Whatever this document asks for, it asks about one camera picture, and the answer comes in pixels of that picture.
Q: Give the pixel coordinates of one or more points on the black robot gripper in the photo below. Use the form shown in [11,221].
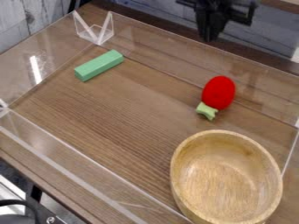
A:
[218,12]

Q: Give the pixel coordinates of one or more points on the red felt strawberry toy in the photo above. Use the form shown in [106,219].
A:
[216,96]

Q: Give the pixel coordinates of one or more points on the green rectangular block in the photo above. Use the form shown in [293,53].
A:
[98,65]

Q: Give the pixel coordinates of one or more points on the clear acrylic tray walls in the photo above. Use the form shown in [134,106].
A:
[94,141]

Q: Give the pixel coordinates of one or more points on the wooden bowl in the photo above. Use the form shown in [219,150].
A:
[226,180]

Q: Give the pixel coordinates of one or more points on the black table leg bracket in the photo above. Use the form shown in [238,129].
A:
[46,216]

